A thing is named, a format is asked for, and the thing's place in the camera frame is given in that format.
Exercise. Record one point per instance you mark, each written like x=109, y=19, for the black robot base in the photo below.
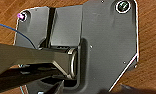
x=104, y=40

